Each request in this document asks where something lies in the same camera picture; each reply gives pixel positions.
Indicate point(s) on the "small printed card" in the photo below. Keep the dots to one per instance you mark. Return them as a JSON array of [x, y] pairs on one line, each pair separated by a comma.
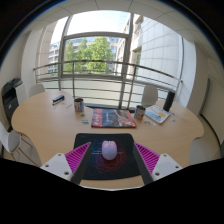
[[82, 115], [85, 122]]

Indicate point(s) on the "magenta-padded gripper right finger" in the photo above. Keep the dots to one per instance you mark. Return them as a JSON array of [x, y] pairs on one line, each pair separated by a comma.
[[148, 157]]

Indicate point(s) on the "red and blue magazine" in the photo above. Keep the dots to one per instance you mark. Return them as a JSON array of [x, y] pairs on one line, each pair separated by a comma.
[[113, 118]]

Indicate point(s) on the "white chair with wooden legs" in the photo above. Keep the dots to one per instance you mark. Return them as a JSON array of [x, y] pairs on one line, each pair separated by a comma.
[[10, 140]]

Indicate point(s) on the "black cylinder speaker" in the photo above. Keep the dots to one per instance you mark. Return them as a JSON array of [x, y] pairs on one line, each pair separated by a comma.
[[169, 101]]

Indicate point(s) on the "pink and lilac computer mouse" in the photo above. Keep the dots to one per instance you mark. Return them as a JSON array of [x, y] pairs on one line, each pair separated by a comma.
[[109, 150]]

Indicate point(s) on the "small dark blue box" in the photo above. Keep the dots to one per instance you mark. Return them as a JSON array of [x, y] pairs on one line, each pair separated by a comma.
[[58, 99]]

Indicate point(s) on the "metal balcony railing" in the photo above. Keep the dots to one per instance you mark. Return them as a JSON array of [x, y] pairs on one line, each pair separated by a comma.
[[100, 62]]

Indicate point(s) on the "black mouse pad, red-blue print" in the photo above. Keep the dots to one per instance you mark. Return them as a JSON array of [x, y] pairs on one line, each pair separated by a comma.
[[110, 168]]

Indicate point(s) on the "white and blue booklet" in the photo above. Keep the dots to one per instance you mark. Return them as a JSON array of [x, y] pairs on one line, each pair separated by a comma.
[[157, 114]]

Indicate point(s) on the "black and white printer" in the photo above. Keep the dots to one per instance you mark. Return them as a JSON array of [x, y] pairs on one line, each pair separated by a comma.
[[11, 98]]

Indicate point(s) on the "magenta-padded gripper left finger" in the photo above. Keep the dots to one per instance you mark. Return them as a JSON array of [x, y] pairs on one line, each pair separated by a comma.
[[77, 156]]

